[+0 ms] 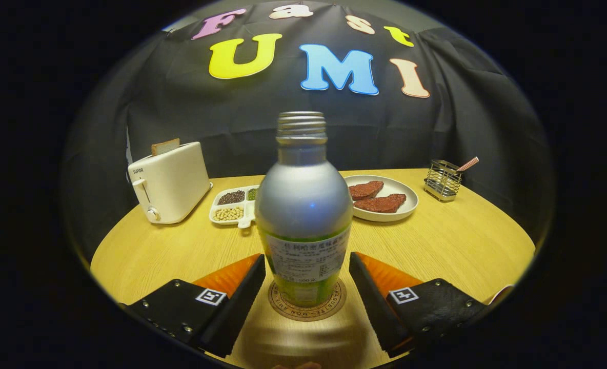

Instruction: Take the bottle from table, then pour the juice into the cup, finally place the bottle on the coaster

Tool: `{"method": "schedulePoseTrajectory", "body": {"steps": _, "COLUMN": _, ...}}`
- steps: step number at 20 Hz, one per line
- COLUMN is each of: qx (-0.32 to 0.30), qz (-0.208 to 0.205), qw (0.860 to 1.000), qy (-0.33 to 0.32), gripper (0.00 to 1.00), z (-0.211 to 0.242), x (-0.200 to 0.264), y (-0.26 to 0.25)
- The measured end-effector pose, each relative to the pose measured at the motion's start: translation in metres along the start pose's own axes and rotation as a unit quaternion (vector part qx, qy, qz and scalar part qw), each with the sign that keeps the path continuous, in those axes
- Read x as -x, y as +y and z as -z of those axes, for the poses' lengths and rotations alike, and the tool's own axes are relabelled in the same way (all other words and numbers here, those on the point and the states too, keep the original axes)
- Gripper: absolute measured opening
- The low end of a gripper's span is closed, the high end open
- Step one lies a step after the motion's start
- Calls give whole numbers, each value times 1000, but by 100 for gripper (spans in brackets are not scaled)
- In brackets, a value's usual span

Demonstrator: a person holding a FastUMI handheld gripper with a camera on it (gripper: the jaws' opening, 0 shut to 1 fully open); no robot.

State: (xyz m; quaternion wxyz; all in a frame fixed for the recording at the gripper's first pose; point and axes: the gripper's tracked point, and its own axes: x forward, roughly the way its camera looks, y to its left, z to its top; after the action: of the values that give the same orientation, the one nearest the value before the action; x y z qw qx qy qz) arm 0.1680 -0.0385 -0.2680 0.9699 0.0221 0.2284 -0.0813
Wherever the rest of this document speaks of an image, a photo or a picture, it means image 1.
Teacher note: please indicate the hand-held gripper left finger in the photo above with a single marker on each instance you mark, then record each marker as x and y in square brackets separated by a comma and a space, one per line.
[237, 307]

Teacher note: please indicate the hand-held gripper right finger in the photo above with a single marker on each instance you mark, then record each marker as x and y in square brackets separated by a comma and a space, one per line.
[378, 307]

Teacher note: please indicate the round cork coaster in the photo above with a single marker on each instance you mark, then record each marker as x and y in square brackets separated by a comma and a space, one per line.
[283, 311]

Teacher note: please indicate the silver green juice bottle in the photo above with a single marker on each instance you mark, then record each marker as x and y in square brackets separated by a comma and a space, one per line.
[303, 205]

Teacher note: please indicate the white divided bean tray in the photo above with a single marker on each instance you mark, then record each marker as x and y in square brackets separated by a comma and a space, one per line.
[229, 212]

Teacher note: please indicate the red meat slice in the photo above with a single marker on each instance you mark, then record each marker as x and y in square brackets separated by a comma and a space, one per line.
[366, 189]
[383, 204]

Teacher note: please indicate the wooden table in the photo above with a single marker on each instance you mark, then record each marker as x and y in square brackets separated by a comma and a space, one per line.
[462, 246]

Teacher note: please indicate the white round plate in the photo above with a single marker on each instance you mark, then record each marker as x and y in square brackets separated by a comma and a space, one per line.
[408, 205]

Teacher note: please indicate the white toaster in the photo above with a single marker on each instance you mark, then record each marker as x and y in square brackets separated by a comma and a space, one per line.
[175, 184]

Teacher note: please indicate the pink striped straw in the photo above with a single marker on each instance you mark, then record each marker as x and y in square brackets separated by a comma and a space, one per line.
[467, 164]

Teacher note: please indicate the toast slice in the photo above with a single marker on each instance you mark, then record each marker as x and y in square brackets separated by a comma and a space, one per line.
[165, 147]

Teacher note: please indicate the black backdrop cloth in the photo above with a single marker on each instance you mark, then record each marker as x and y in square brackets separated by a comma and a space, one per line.
[180, 113]

